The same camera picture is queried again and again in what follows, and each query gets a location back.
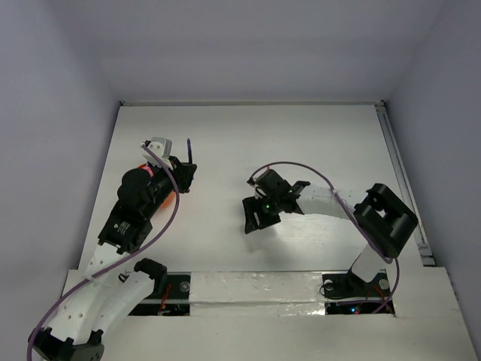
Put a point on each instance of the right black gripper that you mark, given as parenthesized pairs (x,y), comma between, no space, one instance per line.
(251,204)

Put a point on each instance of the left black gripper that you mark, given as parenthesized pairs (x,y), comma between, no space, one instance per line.
(183,172)

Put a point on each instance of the purple gel pen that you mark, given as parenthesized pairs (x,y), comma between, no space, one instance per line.
(189,151)

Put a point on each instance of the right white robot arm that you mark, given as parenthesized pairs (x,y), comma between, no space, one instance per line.
(379,215)

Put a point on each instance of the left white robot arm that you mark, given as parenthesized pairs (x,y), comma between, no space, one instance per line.
(113,285)

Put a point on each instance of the orange pen holder cup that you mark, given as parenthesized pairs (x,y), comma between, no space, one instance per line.
(169,198)

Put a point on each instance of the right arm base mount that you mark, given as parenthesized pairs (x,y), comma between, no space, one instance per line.
(344,297)

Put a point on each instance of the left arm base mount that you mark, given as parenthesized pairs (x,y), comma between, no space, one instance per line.
(171,302)

